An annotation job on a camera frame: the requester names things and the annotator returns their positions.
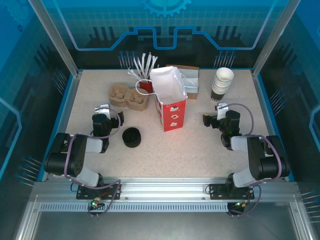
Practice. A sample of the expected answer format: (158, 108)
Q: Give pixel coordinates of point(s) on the orange lit connector board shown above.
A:
(240, 205)

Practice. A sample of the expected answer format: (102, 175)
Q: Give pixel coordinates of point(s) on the paper cup stack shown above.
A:
(217, 96)

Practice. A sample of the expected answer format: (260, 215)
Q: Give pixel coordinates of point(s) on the bent white wrapped straw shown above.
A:
(133, 74)

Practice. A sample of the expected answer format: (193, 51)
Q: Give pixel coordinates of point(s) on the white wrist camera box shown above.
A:
(221, 110)
(102, 110)

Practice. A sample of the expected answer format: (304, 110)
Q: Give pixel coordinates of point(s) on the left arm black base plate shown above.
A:
(81, 195)

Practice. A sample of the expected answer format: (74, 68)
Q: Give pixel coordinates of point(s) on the steel lower shelf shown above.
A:
(162, 227)

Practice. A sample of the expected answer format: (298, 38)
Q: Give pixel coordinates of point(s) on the aluminium mounting rail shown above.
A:
(162, 190)

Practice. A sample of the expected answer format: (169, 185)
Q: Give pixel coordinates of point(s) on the red white paper bag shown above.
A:
(173, 117)

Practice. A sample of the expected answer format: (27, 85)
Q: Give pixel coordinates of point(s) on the black cup lid stack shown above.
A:
(131, 144)

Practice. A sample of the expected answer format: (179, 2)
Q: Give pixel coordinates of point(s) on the brown cardboard napkin box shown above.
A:
(192, 95)

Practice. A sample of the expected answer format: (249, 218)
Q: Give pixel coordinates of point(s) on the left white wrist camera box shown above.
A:
(102, 110)

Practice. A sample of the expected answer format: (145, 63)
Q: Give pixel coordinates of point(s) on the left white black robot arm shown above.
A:
(62, 160)

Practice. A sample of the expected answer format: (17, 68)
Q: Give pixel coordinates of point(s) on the red straw holder cup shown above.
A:
(146, 86)

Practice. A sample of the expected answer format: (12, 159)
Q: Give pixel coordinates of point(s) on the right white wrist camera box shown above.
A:
(221, 110)

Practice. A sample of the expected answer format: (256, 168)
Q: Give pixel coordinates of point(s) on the green lit connector board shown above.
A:
(96, 203)

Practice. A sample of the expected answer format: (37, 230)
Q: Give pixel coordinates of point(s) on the white napkin stack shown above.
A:
(191, 75)

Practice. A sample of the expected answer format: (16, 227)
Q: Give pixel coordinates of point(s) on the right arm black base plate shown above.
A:
(216, 192)

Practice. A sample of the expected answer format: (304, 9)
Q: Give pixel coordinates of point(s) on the aluminium frame post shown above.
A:
(57, 42)
(271, 42)

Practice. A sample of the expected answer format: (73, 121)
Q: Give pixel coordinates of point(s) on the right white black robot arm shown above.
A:
(265, 160)

